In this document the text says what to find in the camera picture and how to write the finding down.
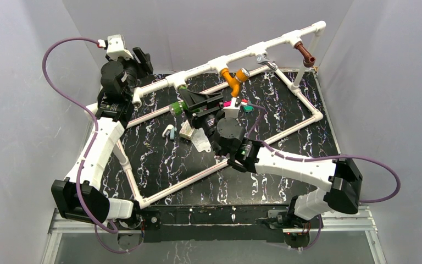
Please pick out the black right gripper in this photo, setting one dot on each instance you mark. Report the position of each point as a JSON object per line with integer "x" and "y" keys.
{"x": 193, "y": 99}

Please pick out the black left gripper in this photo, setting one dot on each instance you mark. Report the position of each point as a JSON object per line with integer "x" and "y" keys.
{"x": 146, "y": 62}

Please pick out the green plastic faucet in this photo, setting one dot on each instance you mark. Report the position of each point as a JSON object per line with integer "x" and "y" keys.
{"x": 177, "y": 108}

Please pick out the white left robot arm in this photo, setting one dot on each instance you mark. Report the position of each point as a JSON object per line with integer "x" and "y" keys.
{"x": 78, "y": 196}

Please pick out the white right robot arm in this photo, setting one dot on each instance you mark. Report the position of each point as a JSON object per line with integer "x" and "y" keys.
{"x": 337, "y": 179}

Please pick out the small beige cardboard box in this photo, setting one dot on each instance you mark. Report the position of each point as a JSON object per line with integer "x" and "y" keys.
{"x": 186, "y": 131}

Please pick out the white teal thread tape roll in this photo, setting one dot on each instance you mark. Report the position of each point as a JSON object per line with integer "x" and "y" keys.
{"x": 169, "y": 132}

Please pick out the clear plastic bag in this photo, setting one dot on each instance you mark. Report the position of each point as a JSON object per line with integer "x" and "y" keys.
{"x": 200, "y": 141}

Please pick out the orange plastic faucet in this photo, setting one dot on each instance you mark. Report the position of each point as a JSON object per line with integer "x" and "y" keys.
{"x": 235, "y": 81}

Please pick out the small green plastic piece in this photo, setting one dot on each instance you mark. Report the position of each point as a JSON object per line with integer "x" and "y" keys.
{"x": 247, "y": 108}

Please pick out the black marble table mat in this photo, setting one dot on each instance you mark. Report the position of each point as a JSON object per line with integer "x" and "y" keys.
{"x": 159, "y": 163}

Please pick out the chrome metal faucet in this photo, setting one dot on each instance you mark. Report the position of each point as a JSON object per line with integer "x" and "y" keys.
{"x": 263, "y": 59}

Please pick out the brown plastic faucet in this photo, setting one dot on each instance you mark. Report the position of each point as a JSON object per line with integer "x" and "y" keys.
{"x": 308, "y": 59}

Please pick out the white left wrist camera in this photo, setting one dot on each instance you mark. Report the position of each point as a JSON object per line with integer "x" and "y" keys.
{"x": 115, "y": 48}

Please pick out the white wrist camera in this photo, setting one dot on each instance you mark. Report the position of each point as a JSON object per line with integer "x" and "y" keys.
{"x": 115, "y": 48}
{"x": 233, "y": 110}

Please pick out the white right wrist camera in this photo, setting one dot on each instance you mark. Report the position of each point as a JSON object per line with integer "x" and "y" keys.
{"x": 233, "y": 110}

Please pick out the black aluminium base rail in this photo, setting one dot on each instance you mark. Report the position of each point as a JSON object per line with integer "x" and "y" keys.
{"x": 236, "y": 222}

